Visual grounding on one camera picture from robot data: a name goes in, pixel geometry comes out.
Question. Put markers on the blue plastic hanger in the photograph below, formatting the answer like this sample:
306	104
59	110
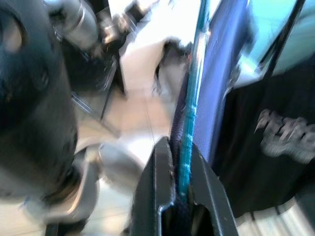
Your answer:
187	152

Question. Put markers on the black metal clothes rack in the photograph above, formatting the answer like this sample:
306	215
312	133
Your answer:
286	37

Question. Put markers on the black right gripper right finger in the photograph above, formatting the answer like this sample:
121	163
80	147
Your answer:
209	186

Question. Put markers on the navy shirt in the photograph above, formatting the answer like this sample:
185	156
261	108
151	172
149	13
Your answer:
221	86

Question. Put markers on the black shirt white lettering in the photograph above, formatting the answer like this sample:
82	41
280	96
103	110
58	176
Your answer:
246	147

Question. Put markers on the black silver robot leg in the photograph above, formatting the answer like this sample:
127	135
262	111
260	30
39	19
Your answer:
37	110

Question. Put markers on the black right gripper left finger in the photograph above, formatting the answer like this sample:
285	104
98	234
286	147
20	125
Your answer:
147	191

